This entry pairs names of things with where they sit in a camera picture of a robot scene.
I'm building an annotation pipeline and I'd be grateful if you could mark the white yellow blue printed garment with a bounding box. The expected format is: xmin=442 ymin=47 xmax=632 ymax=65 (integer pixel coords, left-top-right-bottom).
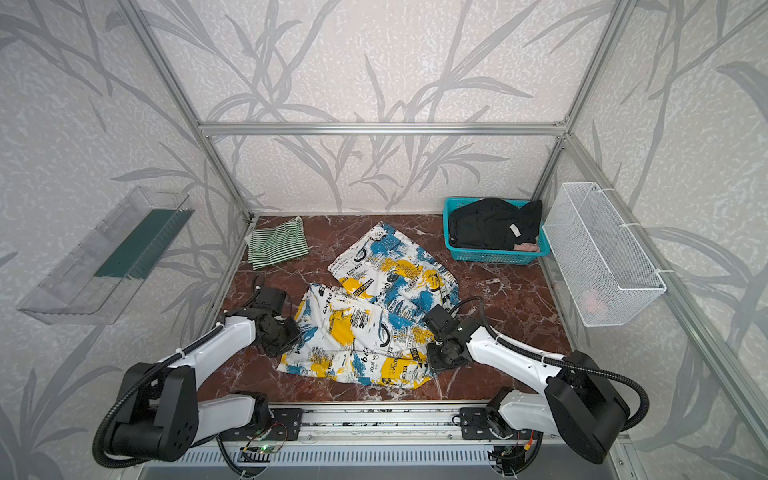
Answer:
xmin=277 ymin=222 xmax=459 ymax=390

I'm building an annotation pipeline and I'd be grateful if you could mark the green white striped shirt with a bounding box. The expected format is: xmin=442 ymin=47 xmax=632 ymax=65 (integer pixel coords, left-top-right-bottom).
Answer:
xmin=248 ymin=216 xmax=309 ymax=270

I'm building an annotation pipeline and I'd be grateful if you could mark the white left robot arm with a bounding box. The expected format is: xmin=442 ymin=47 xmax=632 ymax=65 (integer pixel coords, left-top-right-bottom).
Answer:
xmin=92 ymin=309 xmax=300 ymax=469

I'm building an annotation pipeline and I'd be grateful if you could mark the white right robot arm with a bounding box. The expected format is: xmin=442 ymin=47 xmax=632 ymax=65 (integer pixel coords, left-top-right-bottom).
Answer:
xmin=427 ymin=320 xmax=648 ymax=464

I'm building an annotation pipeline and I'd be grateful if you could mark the teal plastic laundry basket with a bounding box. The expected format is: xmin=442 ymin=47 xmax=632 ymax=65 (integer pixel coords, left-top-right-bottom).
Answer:
xmin=442 ymin=197 xmax=552 ymax=265

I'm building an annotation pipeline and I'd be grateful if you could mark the black garment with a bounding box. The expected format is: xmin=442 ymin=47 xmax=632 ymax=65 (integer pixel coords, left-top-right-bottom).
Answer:
xmin=448 ymin=198 xmax=543 ymax=252

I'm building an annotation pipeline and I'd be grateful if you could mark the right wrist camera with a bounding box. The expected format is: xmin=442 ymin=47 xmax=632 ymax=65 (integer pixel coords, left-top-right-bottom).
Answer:
xmin=424 ymin=305 xmax=459 ymax=343

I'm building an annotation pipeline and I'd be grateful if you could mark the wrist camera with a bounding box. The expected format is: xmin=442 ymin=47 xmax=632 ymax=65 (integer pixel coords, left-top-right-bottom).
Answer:
xmin=248 ymin=287 xmax=288 ymax=316
xmin=424 ymin=305 xmax=459 ymax=343

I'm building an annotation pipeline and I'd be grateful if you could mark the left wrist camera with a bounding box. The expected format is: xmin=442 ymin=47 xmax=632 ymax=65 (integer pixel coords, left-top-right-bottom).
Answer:
xmin=248 ymin=287 xmax=288 ymax=316

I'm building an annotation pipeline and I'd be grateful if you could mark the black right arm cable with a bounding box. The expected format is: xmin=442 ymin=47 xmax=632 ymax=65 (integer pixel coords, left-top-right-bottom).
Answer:
xmin=449 ymin=296 xmax=650 ymax=433

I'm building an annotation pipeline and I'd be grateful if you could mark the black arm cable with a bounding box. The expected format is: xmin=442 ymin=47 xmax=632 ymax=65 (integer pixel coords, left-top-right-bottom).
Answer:
xmin=91 ymin=272 xmax=268 ymax=469
xmin=449 ymin=296 xmax=650 ymax=433

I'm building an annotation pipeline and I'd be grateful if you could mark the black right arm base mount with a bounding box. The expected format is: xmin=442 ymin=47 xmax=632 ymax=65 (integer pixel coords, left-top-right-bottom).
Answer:
xmin=459 ymin=387 xmax=535 ymax=440

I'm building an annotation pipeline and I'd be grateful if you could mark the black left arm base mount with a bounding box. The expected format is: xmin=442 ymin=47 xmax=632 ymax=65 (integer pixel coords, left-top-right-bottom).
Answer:
xmin=227 ymin=393 xmax=304 ymax=442

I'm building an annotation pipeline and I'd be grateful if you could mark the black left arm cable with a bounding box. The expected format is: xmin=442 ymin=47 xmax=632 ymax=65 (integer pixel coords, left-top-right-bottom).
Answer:
xmin=91 ymin=272 xmax=268 ymax=469

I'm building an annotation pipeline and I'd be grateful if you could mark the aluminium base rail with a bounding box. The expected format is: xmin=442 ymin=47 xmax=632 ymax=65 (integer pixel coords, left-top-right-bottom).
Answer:
xmin=128 ymin=400 xmax=628 ymax=469

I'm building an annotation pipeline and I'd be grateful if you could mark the white wire mesh basket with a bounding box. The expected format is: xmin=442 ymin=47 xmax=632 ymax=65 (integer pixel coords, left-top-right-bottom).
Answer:
xmin=543 ymin=182 xmax=666 ymax=327

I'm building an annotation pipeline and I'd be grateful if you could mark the clear plastic wall tray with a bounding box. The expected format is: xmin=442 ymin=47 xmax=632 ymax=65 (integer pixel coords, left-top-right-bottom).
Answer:
xmin=17 ymin=186 xmax=194 ymax=325

